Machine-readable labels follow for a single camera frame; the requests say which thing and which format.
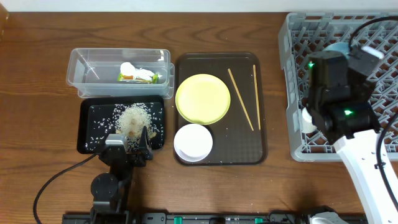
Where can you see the yellow plate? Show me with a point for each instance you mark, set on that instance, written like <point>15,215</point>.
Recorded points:
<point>202,99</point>

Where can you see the wooden chopstick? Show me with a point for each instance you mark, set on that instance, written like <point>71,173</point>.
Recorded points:
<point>257,96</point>
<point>240,99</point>

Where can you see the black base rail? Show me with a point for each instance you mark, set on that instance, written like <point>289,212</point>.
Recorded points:
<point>164,218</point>

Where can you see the grey dishwasher rack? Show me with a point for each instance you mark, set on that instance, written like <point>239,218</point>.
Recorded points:
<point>305,32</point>

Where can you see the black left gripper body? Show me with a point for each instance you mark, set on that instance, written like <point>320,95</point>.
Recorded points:
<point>130,154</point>

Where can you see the spilled rice food waste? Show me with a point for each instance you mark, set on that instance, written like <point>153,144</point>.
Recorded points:
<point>126,119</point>

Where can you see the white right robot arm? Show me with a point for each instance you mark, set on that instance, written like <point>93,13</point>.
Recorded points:
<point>338,105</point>

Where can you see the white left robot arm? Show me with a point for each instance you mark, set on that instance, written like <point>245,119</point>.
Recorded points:
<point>111,190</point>

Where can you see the dark brown serving tray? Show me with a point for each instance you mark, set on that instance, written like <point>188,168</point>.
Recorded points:
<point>234,143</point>

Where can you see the white cup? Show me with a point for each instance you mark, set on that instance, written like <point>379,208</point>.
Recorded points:
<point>308,126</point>

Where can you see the black waste tray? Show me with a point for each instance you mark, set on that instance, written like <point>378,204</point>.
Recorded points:
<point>111,101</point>

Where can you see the green snack wrapper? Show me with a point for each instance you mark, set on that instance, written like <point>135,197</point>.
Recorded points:
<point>151,79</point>

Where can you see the clear plastic waste bin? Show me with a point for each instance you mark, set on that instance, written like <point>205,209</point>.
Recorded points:
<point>94,72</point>

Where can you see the light blue bowl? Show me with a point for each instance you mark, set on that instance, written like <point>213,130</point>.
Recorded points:
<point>341,47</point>

